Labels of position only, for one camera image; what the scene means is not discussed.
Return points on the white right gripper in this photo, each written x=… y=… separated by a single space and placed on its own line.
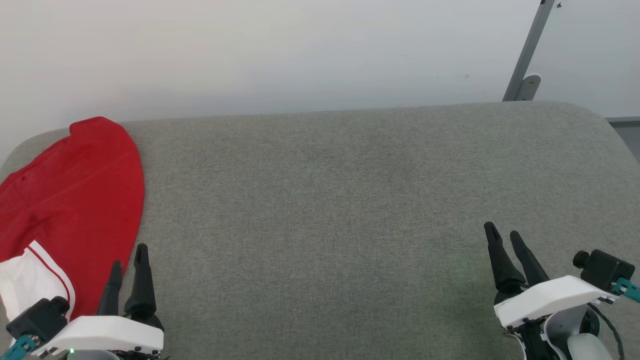
x=550 y=297

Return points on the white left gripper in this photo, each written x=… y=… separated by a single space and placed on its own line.
x=110 y=336

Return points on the red and white garment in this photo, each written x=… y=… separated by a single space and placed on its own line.
x=75 y=190

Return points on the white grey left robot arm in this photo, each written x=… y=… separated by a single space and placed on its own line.
x=100 y=356

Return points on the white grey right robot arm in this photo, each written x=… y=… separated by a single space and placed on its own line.
x=565 y=335

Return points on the grey fabric sofa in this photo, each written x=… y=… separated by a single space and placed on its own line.
x=320 y=200

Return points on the grey metal bar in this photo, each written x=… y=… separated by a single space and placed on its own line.
x=530 y=47

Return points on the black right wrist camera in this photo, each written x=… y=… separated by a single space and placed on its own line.
x=602 y=270

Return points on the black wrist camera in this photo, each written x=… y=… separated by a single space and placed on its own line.
x=602 y=270
x=40 y=317

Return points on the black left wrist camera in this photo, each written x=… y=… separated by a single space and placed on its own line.
x=40 y=317

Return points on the teal right camera connector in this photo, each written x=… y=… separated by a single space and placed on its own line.
x=627 y=289

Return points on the teal camera connector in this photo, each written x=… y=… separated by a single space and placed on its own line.
x=627 y=289
x=20 y=347

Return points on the teal left camera connector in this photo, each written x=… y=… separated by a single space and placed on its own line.
x=20 y=347

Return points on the grey metal bracket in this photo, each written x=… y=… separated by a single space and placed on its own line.
x=529 y=87

